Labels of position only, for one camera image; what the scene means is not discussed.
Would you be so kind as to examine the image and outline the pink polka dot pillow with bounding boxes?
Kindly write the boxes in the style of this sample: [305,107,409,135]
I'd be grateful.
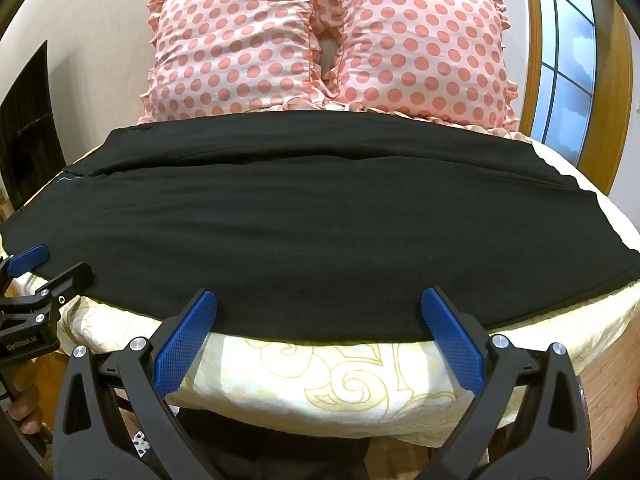
[141,0,327,124]
[320,0,521,132]

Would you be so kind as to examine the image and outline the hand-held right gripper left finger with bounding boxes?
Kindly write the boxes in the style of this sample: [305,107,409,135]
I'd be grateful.
[52,288,222,480]

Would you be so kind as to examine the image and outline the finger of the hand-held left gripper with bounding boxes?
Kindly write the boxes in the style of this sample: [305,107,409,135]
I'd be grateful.
[35,261,96,307]
[0,242,51,281]

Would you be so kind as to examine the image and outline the black pants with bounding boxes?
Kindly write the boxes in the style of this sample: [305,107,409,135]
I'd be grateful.
[0,110,640,344]

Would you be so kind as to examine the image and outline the person's left hand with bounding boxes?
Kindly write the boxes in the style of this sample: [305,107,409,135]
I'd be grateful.
[7,385,54,436]

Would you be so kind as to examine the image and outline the wooden framed window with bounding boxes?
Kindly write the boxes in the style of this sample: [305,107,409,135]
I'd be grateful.
[520,0,637,197]

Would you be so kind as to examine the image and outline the cream patterned bed sheet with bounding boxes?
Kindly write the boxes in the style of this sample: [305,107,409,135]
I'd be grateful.
[10,127,640,449]

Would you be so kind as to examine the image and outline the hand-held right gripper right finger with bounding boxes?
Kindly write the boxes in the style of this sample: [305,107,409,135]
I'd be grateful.
[420,286,595,480]

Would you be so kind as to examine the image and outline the dark cabinet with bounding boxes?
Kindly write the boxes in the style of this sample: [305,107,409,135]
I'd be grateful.
[0,40,64,212]

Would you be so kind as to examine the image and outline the person's dark clothing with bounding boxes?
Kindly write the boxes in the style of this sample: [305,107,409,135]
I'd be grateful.
[170,404,382,480]

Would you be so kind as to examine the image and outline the wooden bed frame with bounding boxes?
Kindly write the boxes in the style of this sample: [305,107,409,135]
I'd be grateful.
[575,327,640,463]

